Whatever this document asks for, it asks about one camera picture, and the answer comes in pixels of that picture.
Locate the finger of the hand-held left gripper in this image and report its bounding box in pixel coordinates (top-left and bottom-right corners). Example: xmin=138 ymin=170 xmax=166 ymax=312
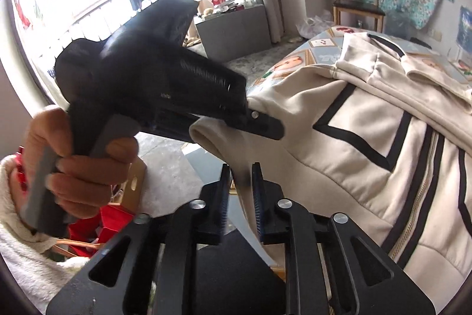
xmin=189 ymin=107 xmax=285 ymax=141

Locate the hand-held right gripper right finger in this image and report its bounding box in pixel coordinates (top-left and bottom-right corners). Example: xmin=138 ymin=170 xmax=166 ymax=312
xmin=252 ymin=162 xmax=436 ymax=315

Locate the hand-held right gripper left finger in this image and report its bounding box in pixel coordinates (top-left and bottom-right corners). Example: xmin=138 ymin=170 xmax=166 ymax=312
xmin=46 ymin=164 xmax=231 ymax=315

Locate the cream zip jacket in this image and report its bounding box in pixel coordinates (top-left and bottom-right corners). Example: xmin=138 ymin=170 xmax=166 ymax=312
xmin=189 ymin=32 xmax=472 ymax=315

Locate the person's left forearm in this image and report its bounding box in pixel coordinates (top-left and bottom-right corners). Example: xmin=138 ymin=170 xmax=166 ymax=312
xmin=0 ymin=154 xmax=101 ymax=305

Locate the person's left hand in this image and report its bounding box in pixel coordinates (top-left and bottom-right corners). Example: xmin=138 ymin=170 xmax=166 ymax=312
xmin=9 ymin=107 xmax=140 ymax=220

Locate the metal railing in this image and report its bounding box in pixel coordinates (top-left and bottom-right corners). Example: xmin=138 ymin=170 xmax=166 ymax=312
xmin=11 ymin=0 xmax=141 ymax=87

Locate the cardboard box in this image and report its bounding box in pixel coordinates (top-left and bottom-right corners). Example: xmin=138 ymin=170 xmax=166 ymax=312
xmin=110 ymin=159 xmax=147 ymax=214

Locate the grey cabinet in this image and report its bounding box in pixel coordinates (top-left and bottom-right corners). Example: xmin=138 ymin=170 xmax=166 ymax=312
xmin=195 ymin=3 xmax=274 ymax=62

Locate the red bag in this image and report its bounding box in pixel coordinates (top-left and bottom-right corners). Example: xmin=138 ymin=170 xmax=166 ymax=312
xmin=68 ymin=206 xmax=138 ymax=258

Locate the white plastic bag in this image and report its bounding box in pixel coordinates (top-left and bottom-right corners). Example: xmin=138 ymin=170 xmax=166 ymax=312
xmin=296 ymin=10 xmax=335 ymax=40

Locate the clear blue water jug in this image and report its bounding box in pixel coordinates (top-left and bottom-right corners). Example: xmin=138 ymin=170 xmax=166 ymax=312
xmin=386 ymin=9 xmax=414 ymax=40

